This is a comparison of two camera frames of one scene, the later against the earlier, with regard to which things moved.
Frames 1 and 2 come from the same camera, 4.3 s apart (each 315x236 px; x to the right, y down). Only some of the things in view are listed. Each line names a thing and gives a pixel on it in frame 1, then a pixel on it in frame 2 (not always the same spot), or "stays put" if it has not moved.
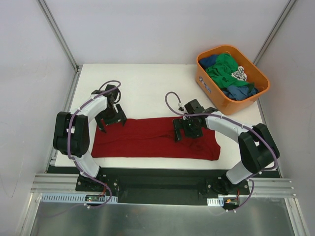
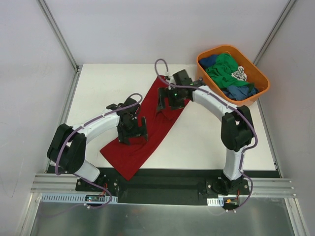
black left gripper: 111,119 -> 134,132
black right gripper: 188,129 -> 168,99
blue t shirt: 237,92 stays put
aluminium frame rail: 260,187 stays put
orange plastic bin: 254,73 stays put
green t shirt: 220,73 stays put
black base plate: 187,186 stays put
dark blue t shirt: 208,61 stays put
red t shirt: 152,137 -> 127,159
